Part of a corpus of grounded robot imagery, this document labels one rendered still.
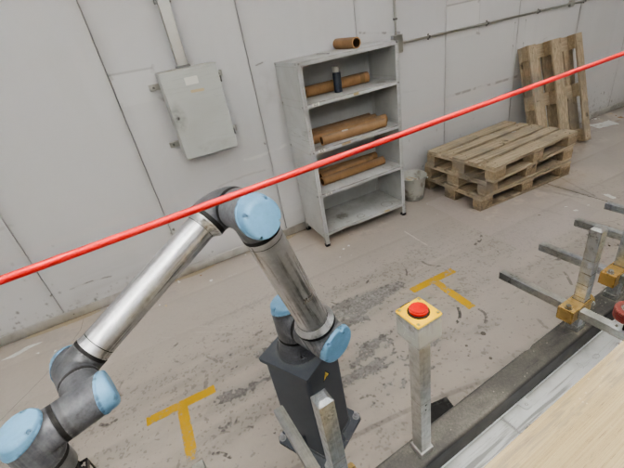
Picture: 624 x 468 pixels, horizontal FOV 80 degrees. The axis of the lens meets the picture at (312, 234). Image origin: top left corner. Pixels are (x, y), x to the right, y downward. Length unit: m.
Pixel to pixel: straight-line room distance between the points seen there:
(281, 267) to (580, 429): 0.81
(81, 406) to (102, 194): 2.38
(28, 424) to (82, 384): 0.11
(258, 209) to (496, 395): 0.93
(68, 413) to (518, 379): 1.24
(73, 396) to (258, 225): 0.55
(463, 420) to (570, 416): 0.31
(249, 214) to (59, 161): 2.36
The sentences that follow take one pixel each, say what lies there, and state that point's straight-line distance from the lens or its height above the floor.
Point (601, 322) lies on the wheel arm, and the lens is 1.52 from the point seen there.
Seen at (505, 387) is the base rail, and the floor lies 0.70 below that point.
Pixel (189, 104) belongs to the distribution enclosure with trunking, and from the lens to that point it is 2.89.
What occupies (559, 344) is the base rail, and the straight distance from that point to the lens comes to 1.57.
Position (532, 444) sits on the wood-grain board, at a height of 0.90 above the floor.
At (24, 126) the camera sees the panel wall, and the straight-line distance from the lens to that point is 3.16.
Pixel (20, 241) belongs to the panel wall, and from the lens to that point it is 3.41.
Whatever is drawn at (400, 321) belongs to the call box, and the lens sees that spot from 0.85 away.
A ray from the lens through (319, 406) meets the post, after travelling 0.79.
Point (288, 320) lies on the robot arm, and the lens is 1.44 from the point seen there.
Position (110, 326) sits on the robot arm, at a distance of 1.07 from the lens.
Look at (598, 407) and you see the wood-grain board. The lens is 1.18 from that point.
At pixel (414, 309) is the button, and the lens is 0.83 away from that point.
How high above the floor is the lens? 1.79
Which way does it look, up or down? 30 degrees down
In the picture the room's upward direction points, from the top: 11 degrees counter-clockwise
